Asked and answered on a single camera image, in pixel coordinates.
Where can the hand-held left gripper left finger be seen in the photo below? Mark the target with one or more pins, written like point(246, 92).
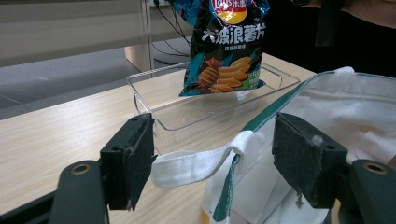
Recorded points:
point(130, 161)

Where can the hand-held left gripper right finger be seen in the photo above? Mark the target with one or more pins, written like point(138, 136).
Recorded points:
point(308, 165)

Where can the white patterned tote bag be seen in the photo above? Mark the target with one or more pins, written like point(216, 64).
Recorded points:
point(342, 109)

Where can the clear plastic tray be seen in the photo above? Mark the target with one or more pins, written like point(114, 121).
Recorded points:
point(193, 109)

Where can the teal black chips bag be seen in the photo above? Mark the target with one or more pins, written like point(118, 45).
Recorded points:
point(227, 56)

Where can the beige wooden desk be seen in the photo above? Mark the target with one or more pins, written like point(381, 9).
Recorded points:
point(62, 31)

